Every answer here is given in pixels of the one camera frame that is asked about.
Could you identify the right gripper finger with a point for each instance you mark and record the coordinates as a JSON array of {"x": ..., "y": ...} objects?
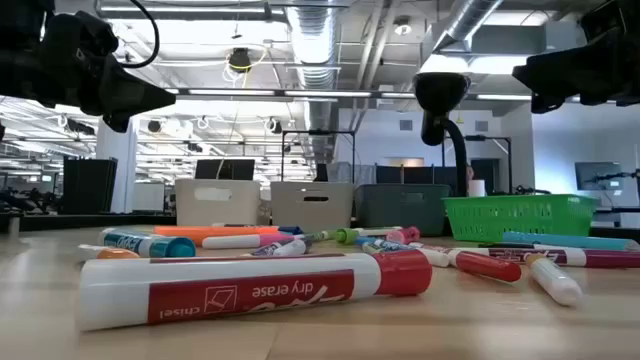
[
  {"x": 547, "y": 102},
  {"x": 550, "y": 72}
]

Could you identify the white plastic bin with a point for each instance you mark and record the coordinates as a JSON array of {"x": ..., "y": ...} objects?
[{"x": 217, "y": 210}]

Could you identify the teal plastic bin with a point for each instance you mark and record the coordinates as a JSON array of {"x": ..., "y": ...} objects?
[{"x": 400, "y": 207}]

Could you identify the teal Expo dry-erase marker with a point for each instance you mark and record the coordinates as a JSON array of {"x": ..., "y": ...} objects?
[{"x": 150, "y": 245}]

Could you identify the black gooseneck desk lamp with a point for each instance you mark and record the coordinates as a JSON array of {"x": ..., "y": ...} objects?
[{"x": 440, "y": 92}]

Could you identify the silver ribbed ventilation duct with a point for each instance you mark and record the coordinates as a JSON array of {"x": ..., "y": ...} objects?
[{"x": 315, "y": 40}]

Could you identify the grey wall monitor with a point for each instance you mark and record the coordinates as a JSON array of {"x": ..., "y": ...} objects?
[{"x": 597, "y": 175}]

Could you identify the black ceiling-mounted camera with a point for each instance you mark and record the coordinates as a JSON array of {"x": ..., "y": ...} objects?
[{"x": 240, "y": 59}]

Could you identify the thin red marker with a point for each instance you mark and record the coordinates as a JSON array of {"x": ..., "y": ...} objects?
[{"x": 487, "y": 266}]

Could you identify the thin orange marker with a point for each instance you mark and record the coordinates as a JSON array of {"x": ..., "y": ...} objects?
[
  {"x": 117, "y": 254},
  {"x": 555, "y": 282}
]

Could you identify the thin black marker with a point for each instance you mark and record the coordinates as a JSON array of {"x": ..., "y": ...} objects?
[{"x": 505, "y": 245}]

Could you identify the white ceiling sensor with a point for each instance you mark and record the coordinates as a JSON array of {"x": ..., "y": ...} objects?
[{"x": 402, "y": 26}]

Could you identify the orange highlighter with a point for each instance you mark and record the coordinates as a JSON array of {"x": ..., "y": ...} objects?
[{"x": 215, "y": 232}]

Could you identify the black cabinet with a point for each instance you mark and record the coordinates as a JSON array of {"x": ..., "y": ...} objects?
[{"x": 90, "y": 185}]

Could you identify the white paper roll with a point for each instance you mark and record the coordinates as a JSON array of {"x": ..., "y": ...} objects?
[{"x": 476, "y": 188}]

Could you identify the grey plastic bin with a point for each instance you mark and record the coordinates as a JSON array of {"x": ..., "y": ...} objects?
[{"x": 310, "y": 215}]

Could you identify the light blue highlighter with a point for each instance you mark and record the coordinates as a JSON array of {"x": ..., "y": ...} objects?
[{"x": 565, "y": 241}]

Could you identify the green mesh plastic basket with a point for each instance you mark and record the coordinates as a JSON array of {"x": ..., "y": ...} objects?
[{"x": 525, "y": 215}]

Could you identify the green Expo dry-erase marker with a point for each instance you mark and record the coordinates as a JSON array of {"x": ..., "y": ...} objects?
[{"x": 346, "y": 235}]

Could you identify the pink highlighter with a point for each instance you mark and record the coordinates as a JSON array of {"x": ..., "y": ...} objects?
[{"x": 404, "y": 235}]

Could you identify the black metal rig frame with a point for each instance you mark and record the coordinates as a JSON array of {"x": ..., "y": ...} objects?
[{"x": 320, "y": 132}]

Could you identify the red Expo dry-erase marker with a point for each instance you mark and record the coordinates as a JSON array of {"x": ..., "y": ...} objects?
[{"x": 225, "y": 295}]

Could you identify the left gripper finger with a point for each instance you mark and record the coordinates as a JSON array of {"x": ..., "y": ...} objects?
[
  {"x": 118, "y": 124},
  {"x": 132, "y": 95}
]

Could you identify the black computer monitor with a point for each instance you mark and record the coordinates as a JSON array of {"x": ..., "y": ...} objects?
[{"x": 225, "y": 170}]

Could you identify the thin maroon marker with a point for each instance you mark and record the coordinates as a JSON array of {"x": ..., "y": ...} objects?
[{"x": 600, "y": 258}]

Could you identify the thin pink marker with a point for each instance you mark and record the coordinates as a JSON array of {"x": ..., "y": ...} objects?
[{"x": 235, "y": 242}]

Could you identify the silver smooth ventilation duct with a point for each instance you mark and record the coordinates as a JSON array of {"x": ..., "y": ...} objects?
[{"x": 467, "y": 20}]

